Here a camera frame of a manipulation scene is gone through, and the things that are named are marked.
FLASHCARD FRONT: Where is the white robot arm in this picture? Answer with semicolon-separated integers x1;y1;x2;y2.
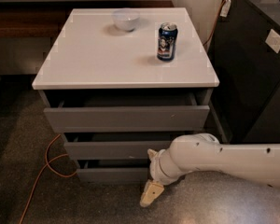
140;133;280;207

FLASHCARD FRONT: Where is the grey top drawer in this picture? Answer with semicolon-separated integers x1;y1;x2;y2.
44;105;209;133

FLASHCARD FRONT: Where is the dark wooden bench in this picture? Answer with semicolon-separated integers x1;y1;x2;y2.
0;0;174;37

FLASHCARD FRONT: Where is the white bowl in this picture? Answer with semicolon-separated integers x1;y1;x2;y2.
112;8;140;32

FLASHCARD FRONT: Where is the blue soda can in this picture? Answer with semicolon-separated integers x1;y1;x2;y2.
157;22;178;62

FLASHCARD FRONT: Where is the white label on bin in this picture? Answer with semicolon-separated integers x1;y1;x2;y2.
265;29;280;53

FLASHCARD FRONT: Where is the grey drawer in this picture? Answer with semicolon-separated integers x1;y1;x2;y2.
63;131;197;161
77;159;151;184
44;105;209;133

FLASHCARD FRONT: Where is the white top drawer cabinet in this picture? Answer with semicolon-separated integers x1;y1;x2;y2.
32;7;220;185

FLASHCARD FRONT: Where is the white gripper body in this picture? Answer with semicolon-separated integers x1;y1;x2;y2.
149;149;185;186

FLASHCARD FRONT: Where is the orange floor cable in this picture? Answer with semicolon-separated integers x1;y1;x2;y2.
18;133;77;224

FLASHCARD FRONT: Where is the grey bottom drawer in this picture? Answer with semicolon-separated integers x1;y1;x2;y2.
77;159;151;184

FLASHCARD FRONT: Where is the dark grey bin cabinet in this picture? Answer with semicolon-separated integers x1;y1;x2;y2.
208;0;280;144

